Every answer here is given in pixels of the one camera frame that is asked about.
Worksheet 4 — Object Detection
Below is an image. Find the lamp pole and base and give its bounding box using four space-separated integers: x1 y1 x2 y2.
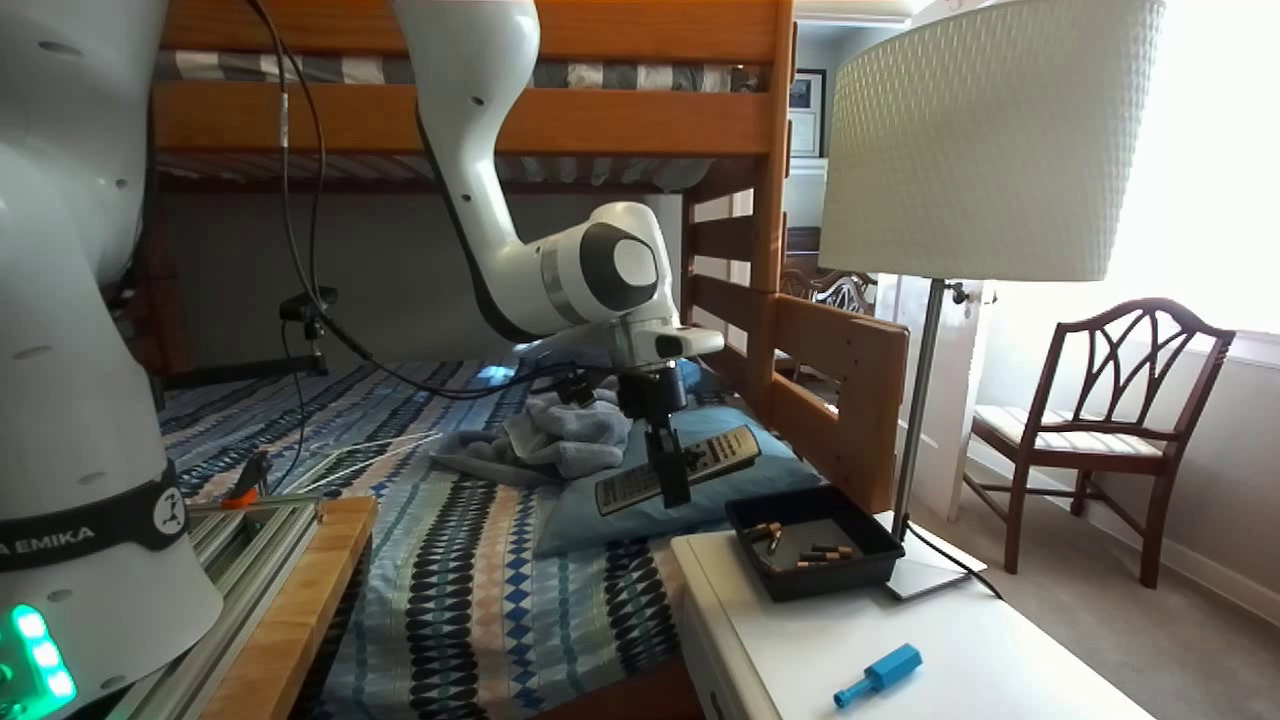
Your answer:
876 275 980 600

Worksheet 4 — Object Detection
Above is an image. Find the grey remote control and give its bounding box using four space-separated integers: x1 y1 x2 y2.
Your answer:
595 423 759 515

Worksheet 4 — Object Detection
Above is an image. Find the black tray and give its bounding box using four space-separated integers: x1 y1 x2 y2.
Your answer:
727 488 902 600

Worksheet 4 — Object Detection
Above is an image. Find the wooden bunk bed frame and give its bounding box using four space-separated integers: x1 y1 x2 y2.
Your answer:
132 0 912 720

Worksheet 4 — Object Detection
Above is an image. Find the blue pillow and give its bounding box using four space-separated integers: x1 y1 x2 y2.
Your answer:
530 398 829 558

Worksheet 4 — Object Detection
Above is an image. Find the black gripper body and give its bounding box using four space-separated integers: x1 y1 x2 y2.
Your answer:
614 366 685 426

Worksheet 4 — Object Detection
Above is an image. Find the aluminium rail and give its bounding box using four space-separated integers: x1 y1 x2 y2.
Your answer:
77 497 337 720

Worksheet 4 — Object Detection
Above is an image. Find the wooden chair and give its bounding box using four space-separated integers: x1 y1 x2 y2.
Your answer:
965 294 1235 587

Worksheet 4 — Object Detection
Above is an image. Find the patterned bed cover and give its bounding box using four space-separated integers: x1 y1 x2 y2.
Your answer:
158 363 701 720

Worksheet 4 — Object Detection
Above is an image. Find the blue screwdriver handle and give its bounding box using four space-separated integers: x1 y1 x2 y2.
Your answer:
831 642 923 708

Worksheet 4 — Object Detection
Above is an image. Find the white lamp shade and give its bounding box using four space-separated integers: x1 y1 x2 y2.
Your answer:
819 0 1163 279

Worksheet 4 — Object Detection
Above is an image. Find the black power cable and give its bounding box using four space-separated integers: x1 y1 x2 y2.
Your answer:
237 0 535 402

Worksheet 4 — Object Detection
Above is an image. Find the grey towel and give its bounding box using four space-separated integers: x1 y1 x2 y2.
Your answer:
433 393 631 484

